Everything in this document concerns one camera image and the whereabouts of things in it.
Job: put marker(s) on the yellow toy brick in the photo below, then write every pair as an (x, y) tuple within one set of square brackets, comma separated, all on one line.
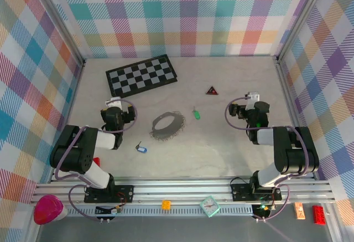
[(166, 205)]

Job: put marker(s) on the small red object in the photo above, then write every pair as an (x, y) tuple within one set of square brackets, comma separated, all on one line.
[(97, 161)]

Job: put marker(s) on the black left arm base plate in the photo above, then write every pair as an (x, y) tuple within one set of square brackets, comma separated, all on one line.
[(124, 192)]

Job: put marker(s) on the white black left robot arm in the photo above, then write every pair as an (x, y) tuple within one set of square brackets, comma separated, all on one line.
[(91, 174)]

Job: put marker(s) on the aluminium frame post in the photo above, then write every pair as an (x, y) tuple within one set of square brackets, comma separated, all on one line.
[(304, 17), (58, 20)]

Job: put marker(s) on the aluminium table side rail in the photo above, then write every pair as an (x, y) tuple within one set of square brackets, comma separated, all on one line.
[(295, 114), (70, 109)]

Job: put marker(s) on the pink dome cup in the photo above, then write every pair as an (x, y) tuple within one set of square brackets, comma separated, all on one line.
[(47, 208)]

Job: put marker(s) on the blue key tag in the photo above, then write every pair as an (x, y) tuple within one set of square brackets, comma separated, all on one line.
[(141, 148)]

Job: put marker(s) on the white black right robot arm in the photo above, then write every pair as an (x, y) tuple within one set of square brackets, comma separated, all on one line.
[(265, 177)]

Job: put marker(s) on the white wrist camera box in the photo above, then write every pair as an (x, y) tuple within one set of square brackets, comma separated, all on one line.
[(253, 99), (114, 102)]

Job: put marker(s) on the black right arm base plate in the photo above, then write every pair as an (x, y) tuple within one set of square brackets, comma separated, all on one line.
[(240, 192)]

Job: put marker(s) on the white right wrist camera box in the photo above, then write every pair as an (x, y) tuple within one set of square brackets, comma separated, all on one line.
[(253, 99)]

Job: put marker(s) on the teal square clock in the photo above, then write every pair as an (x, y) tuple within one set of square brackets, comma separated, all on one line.
[(209, 206)]

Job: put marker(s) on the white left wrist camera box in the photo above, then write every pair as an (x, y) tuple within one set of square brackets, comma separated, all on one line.
[(114, 102)]

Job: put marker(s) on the red black triangle piece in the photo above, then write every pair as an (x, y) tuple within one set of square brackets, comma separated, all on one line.
[(212, 91)]

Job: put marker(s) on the red toy brick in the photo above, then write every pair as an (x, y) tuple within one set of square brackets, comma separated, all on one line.
[(319, 214)]

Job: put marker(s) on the black grey chessboard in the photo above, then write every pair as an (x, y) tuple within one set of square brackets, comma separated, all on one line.
[(141, 77)]

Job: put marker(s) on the aluminium mounting rail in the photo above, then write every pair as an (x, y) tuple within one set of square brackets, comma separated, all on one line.
[(179, 192)]

